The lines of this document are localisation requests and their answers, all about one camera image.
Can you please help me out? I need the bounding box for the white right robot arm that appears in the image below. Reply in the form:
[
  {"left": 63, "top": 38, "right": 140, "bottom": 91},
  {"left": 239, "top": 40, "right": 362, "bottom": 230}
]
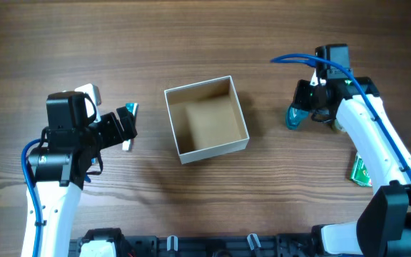
[{"left": 274, "top": 44, "right": 411, "bottom": 256}]

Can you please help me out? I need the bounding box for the white cardboard box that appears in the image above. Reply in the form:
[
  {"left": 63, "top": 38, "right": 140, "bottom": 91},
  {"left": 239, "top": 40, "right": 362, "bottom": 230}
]
[{"left": 164, "top": 76, "right": 250, "bottom": 164}]

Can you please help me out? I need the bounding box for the green soap packet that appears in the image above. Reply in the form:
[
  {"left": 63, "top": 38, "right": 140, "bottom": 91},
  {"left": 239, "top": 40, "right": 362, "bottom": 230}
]
[{"left": 350, "top": 153, "right": 372, "bottom": 187}]

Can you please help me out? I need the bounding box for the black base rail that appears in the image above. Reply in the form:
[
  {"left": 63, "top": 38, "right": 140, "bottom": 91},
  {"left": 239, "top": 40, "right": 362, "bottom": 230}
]
[{"left": 68, "top": 228, "right": 328, "bottom": 257}]

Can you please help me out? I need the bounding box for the small blue item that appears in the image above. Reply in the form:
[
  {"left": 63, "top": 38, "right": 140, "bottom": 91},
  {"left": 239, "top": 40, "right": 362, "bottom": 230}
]
[{"left": 84, "top": 158, "right": 96, "bottom": 183}]

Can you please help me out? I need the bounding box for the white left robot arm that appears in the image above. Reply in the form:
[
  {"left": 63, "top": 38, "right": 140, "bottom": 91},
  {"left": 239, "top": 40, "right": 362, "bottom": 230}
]
[{"left": 21, "top": 91, "right": 137, "bottom": 256}]

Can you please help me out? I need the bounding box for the blue liquid bottle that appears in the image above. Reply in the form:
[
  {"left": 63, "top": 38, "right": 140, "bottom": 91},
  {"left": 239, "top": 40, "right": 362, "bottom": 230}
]
[{"left": 285, "top": 104, "right": 309, "bottom": 130}]

